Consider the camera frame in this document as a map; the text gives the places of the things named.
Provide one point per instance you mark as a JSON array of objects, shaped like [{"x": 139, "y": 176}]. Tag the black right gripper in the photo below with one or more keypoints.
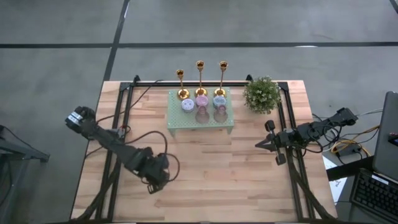
[{"x": 283, "y": 140}]

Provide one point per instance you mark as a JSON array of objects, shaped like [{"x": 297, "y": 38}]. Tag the black desk bar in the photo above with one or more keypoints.
[{"x": 348, "y": 169}]

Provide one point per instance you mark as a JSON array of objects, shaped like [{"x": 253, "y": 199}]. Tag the grey laptop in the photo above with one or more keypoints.
[{"x": 387, "y": 137}]

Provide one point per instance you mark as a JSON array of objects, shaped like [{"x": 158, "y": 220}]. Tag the green perforated metal shelf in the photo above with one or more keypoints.
[{"x": 186, "y": 123}]

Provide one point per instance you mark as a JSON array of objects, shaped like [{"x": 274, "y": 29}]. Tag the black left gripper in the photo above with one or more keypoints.
[{"x": 154, "y": 168}]

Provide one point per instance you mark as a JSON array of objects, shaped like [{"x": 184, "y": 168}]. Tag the grey metal stand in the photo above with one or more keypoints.
[{"x": 21, "y": 152}]

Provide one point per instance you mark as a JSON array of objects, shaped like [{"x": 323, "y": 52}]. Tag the blue leaf candle tin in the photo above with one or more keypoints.
[{"x": 219, "y": 100}]

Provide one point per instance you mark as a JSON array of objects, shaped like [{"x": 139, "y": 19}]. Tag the black power adapter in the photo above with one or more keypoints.
[{"x": 349, "y": 151}]

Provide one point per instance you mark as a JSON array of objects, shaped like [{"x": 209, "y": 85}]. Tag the green potted plant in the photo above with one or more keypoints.
[{"x": 262, "y": 95}]

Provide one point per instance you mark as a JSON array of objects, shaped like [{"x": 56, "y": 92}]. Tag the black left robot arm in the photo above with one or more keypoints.
[{"x": 109, "y": 140}]

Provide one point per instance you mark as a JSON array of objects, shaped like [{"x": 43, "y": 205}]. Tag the black aluminium table frame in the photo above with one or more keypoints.
[{"x": 174, "y": 84}]

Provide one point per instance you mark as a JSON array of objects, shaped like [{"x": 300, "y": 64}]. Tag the short brass candlestick holder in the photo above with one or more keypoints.
[{"x": 183, "y": 93}]

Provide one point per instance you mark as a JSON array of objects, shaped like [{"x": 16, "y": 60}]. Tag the pink patterned candle tin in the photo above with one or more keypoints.
[{"x": 202, "y": 100}]

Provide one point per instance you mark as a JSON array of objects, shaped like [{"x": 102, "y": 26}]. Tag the black keyboard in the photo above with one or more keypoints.
[{"x": 376, "y": 196}]

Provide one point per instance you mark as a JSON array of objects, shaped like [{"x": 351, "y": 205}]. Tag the white paper sheet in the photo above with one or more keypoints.
[{"x": 334, "y": 183}]

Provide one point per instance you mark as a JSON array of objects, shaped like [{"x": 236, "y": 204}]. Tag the tall brass candlestick holder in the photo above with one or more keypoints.
[
  {"x": 220, "y": 92},
  {"x": 201, "y": 91}
]

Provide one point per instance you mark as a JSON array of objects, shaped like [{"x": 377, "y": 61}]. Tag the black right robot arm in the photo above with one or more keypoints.
[{"x": 339, "y": 119}]

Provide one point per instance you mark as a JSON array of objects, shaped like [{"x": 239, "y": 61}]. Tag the pink glass candle holder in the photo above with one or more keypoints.
[
  {"x": 221, "y": 114},
  {"x": 202, "y": 115}
]

